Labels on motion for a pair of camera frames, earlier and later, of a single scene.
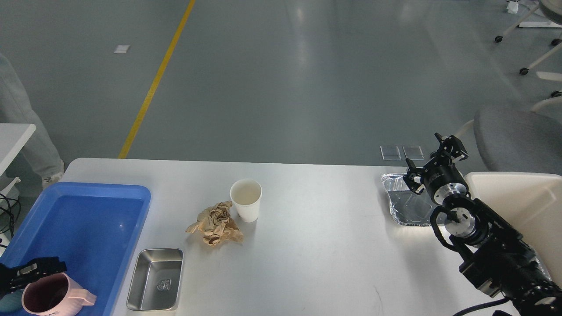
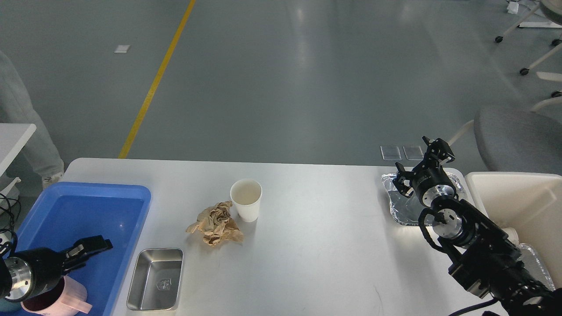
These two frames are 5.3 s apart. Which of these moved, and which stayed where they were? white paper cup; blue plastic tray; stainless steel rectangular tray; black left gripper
Moved: black left gripper
Stayed: white paper cup; stainless steel rectangular tray; blue plastic tray
